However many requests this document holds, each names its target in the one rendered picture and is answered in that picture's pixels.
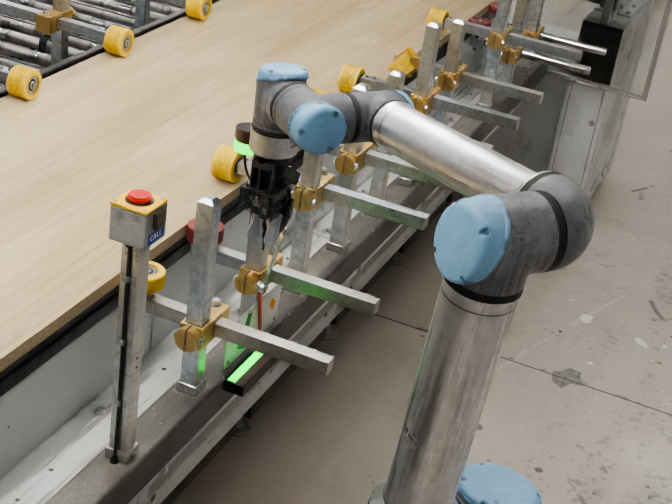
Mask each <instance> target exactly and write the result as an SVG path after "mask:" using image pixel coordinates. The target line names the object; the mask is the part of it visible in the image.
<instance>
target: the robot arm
mask: <svg viewBox="0 0 672 504"><path fill-rule="evenodd" d="M307 79H309V76H308V71H307V69H306V68H304V67H302V66H300V65H297V64H292V63H285V62H272V63H266V64H264V65H262V66H261V67H260V68H259V71H258V77H257V79H256V81H257V84H256V93H255V102H254V111H253V119H252V125H251V133H250V141H249V148H250V150H251V151H252V152H253V153H254V154H253V158H254V159H252V164H251V173H250V180H248V181H247V182H246V183H244V184H243V185H241V186H240V195H239V204H238V211H240V210H242V209H243V208H244V207H246V210H247V211H249V212H250V213H251V215H252V222H251V224H250V226H249V227H248V229H247V233H246V235H247V238H253V237H255V239H256V242H257V244H258V246H259V248H260V249H261V250H263V251H266V250H267V249H269V248H270V247H271V246H272V245H273V244H274V243H275V242H276V240H277V239H278V237H279V236H280V235H281V233H282V231H283V230H284V229H285V227H286V226H287V224H288V223H289V221H290V219H291V217H292V214H293V202H294V199H292V198H291V191H292V190H293V189H292V188H291V186H290V185H291V184H294V185H297V183H298V180H299V178H300V175H301V173H299V172H297V171H296V169H295V168H292V167H291V166H287V165H288V164H290V163H291V158H292V157H294V156H295V155H296V154H297V151H298V147H299V148H301V149H303V150H305V151H307V152H309V153H311V154H325V153H328V152H331V151H332V150H334V149H335V148H337V147H338V146H339V145H340V144H349V143H361V142H371V143H373V144H375V145H376V146H378V147H380V148H382V149H384V150H387V151H389V152H391V153H393V154H394V155H396V156H398V157H399V158H401V159H403V160H404V161H406V162H408V163H409V164H411V165H413V166H414V167H416V168H418V169H419V170H421V171H423V172H425V173H426V174H428V175H430V176H431V177H433V178H435V179H436V180H438V181H440V182H441V183H443V184H445V185H446V186H448V187H450V188H451V189H453V190H455V191H456V192H458V193H460V194H462V195H463V196H465V197H467V198H464V199H460V200H457V201H455V202H454V203H452V204H451V205H450V206H448V207H447V209H446V210H445V211H444V212H443V214H442V215H441V217H440V219H439V221H438V224H437V226H436V230H435V235H434V247H436V252H435V253H434V255H435V260H436V263H437V266H438V268H439V270H440V272H441V273H442V276H443V279H442V282H441V286H440V290H439V293H438V297H437V301H436V304H435V308H434V311H433V315H432V319H431V322H430V326H429V330H428V333H427V337H426V340H425V344H424V348H423V351H422V355H421V359H420V362H419V366H418V370H417V373H416V377H415V380H414V384H413V388H412V391H411V395H410V399H409V402H408V406H407V409H406V413H405V417H404V420H403V424H402V428H401V431H400V435H399V438H398V442H397V446H396V449H395V453H394V457H393V460H392V464H391V467H390V471H389V475H388V477H387V478H385V479H383V480H381V481H380V482H378V483H377V484H376V485H375V486H374V488H373V489H372V492H371V494H370V497H369V501H368V504H542V500H541V496H540V494H539V492H538V490H537V489H536V487H535V486H534V485H533V484H532V483H531V482H530V481H529V480H528V479H527V478H526V477H524V476H523V475H521V474H519V473H516V472H515V471H514V470H512V469H510V468H507V467H505V466H501V465H498V464H492V463H481V464H477V463H475V464H471V465H469V466H466V467H465V465H466V462H467V459H468V456H469V453H470V450H471V447H472V443H473V440H474V437H475V434H476V431H477V428H478V425H479V421H480V418H481V415H482V412H483V409H484V406H485V403H486V400H487V396H488V393H489V390H490V387H491V384H492V381H493V378H494V374H495V371H496V368H497V365H498V362H499V359H500V356H501V352H502V349H503V346H504V343H505V340H506V337H507V334H508V331H509V327H510V324H511V321H512V318H513V315H514V312H515V309H516V305H517V302H518V300H519V299H520V297H521V296H522V293H523V290H524V287H525V284H526V281H527V278H528V276H529V275H530V274H536V273H543V272H550V271H555V270H558V269H561V268H563V267H566V266H568V265H570V264H571V263H573V262H574V261H575V260H576V259H578V258H579V257H580V256H581V255H582V254H583V252H584V251H585V250H586V248H587V247H588V245H589V243H590V241H591V239H592V236H593V232H594V227H595V214H594V209H593V206H592V204H591V201H590V199H589V197H588V195H587V194H586V192H585V191H584V190H583V189H582V187H581V186H580V185H578V184H577V183H576V182H575V181H573V180H572V179H570V178H568V177H566V176H564V175H562V174H560V173H558V172H554V171H544V172H541V173H536V172H534V171H532V170H530V169H528V168H527V167H525V166H523V165H521V164H519V163H517V162H515V161H513V160H511V159H509V158H507V157H505V156H504V155H502V154H500V153H498V152H496V151H494V150H492V149H490V148H488V147H486V146H484V145H482V144H481V143H479V142H477V141H475V140H473V139H471V138H469V137H467V136H465V135H463V134H461V133H460V132H458V131H456V130H454V129H452V128H450V127H448V126H446V125H444V124H442V123H440V122H438V121H437V120H435V119H433V118H431V117H429V116H427V115H425V114H423V113H421V112H419V111H417V110H415V108H414V105H413V102H412V100H411V99H410V98H409V96H408V95H407V94H406V93H404V92H402V91H399V90H393V89H384V90H381V91H366V92H347V93H327V94H318V93H316V92H315V91H314V90H313V89H311V88H310V87H309V86H308V85H307ZM246 191H248V199H247V201H246V202H245V199H246ZM243 192H244V198H243V203H241V197H242V193H243ZM268 219H269V223H270V227H269V229H268V231H267V232H266V230H267V226H266V220H268Z"/></svg>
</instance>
